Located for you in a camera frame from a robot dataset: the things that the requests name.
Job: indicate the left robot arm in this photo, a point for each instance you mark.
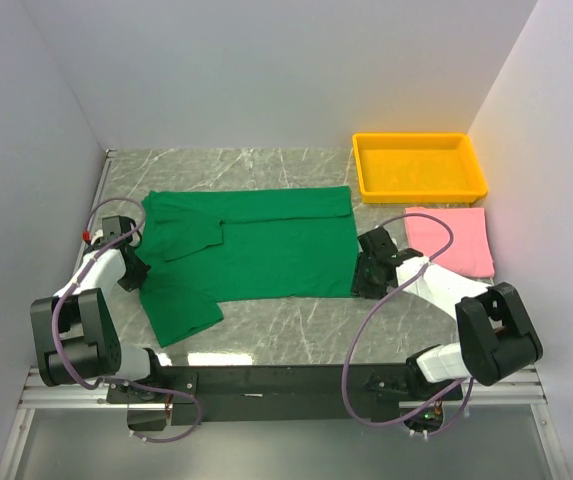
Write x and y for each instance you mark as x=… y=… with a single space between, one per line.
x=74 y=334

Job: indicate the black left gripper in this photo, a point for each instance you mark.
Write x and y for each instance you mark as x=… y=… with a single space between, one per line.
x=133 y=275

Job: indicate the aluminium extrusion rail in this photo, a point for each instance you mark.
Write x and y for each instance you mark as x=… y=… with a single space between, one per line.
x=521 y=388

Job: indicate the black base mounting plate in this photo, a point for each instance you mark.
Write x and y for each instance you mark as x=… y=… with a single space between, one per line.
x=301 y=392

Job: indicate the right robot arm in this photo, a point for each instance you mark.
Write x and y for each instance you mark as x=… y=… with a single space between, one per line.
x=496 y=336

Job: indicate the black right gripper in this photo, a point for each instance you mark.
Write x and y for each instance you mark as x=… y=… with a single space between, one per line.
x=366 y=275

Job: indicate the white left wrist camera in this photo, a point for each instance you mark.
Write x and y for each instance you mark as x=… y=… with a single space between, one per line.
x=94 y=239

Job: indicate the yellow plastic tray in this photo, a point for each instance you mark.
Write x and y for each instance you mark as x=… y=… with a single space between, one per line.
x=417 y=168

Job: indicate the green t shirt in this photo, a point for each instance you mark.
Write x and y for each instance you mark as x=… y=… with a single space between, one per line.
x=206 y=248

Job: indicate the left side aluminium rail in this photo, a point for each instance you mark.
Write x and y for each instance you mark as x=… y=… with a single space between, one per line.
x=110 y=155

